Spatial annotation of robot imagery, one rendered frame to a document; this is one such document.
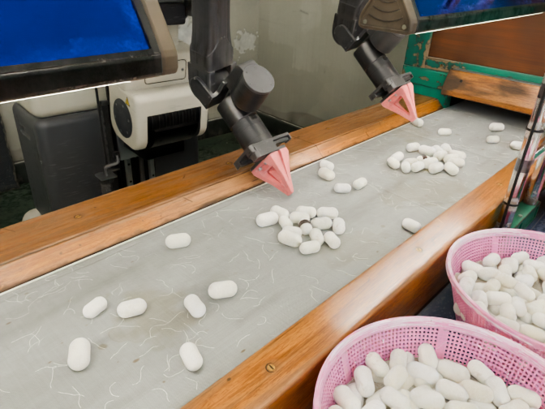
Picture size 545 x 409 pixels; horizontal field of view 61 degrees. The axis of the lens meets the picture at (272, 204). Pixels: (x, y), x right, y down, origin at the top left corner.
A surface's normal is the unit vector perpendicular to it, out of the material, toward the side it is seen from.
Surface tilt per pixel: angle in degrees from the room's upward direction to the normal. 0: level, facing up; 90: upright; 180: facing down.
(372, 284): 0
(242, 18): 90
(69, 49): 58
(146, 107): 98
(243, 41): 90
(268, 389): 0
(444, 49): 90
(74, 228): 0
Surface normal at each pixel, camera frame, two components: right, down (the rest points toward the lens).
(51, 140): 0.67, 0.38
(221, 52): 0.75, 0.48
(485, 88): -0.62, -0.04
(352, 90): -0.74, 0.29
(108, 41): 0.64, -0.17
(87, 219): 0.04, -0.87
